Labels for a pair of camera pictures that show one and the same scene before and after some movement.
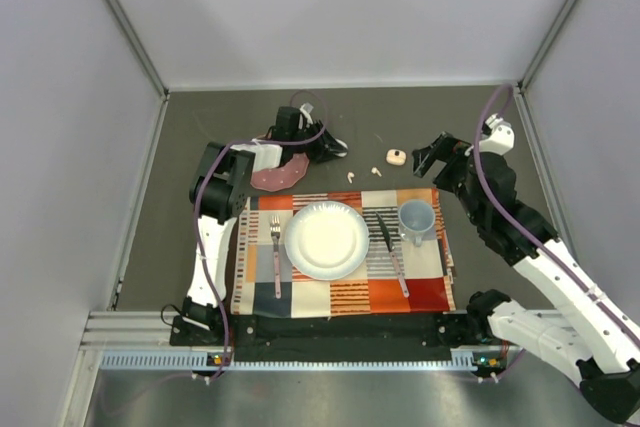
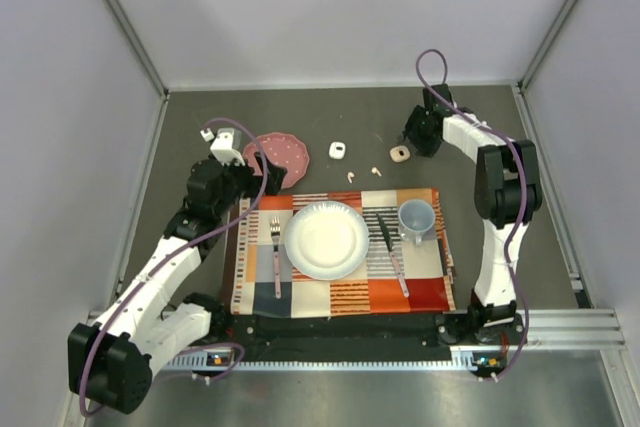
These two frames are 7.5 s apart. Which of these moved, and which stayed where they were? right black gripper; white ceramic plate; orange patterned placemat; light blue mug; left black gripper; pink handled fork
Moved: left black gripper; right black gripper
Stayed: orange patterned placemat; pink handled fork; light blue mug; white ceramic plate
